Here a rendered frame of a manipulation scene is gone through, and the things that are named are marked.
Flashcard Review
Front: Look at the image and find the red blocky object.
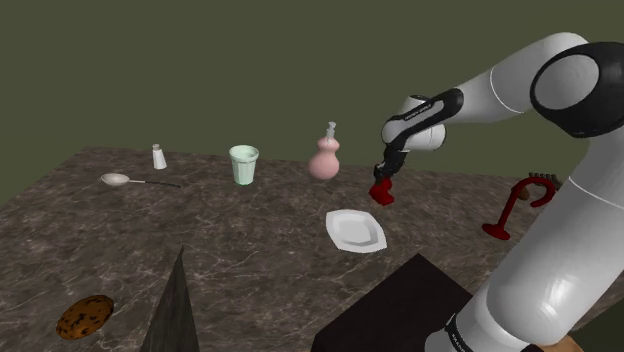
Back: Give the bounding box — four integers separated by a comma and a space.
368, 176, 396, 207

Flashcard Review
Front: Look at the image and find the dark robot stand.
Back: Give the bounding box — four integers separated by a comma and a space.
310, 252, 475, 352

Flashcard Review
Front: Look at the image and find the pale green ribbed cup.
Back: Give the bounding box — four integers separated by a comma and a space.
228, 144, 261, 187

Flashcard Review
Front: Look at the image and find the dark stone wedge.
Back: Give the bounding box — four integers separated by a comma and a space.
139, 244, 202, 352

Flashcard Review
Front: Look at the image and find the silver spoon with dark handle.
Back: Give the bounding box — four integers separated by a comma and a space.
100, 172, 183, 190

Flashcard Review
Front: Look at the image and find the white salt shaker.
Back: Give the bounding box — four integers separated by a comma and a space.
151, 143, 168, 171

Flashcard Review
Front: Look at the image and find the white plate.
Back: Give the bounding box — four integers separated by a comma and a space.
324, 208, 389, 255

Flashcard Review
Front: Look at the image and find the red hook stand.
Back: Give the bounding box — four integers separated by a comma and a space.
481, 175, 557, 242

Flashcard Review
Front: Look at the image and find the pink soap dispenser bottle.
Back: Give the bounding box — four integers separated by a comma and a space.
307, 121, 341, 182

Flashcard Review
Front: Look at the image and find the brown chocolate chip cookie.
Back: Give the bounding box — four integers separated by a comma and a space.
55, 294, 116, 341

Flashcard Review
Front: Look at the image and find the brown ridged object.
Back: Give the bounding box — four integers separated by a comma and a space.
517, 171, 564, 202

